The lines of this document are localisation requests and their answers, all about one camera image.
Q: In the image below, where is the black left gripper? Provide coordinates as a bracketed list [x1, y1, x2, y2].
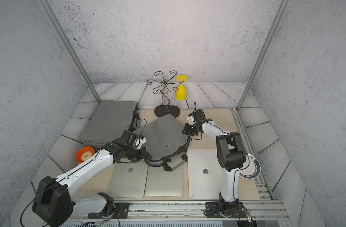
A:
[126, 146, 154, 164]

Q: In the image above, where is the patterned plate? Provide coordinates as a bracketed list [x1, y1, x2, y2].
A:
[239, 153, 261, 179]

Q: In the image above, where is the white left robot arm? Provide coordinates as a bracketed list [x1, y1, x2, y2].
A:
[32, 136, 148, 227]

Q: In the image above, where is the right aluminium corner post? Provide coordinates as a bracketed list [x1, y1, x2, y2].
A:
[236, 0, 290, 112]

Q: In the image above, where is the brown wire cup stand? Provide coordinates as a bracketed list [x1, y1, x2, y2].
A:
[146, 70, 181, 118]

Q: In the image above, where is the grey laptop sleeve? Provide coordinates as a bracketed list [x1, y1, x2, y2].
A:
[80, 100, 138, 148]
[133, 114, 192, 172]

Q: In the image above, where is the aluminium front rail frame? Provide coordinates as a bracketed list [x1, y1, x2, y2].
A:
[42, 181, 293, 227]

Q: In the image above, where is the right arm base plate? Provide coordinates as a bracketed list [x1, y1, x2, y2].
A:
[204, 201, 247, 219]

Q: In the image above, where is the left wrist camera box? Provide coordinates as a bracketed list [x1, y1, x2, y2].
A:
[120, 130, 147, 149]

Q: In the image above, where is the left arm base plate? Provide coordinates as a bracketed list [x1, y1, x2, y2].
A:
[88, 202, 130, 219]

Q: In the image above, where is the yellow plastic goblet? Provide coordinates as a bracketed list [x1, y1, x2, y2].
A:
[175, 74, 188, 101]

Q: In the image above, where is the aluminium corner post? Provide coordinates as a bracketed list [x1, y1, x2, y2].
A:
[37, 0, 101, 104]
[236, 0, 290, 112]

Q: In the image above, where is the silver apple laptop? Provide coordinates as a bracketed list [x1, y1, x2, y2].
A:
[145, 166, 183, 197]
[106, 162, 148, 198]
[187, 149, 223, 201]

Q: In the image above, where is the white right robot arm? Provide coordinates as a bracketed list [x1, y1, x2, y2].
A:
[182, 114, 246, 213]

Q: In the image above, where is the orange bowl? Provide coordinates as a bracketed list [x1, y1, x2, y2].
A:
[75, 146, 95, 163]

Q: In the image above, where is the grey laptop bag with strap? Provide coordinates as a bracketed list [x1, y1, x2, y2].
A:
[129, 106, 140, 131]

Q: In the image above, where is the left aluminium corner post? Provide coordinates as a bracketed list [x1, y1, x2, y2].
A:
[37, 0, 101, 104]

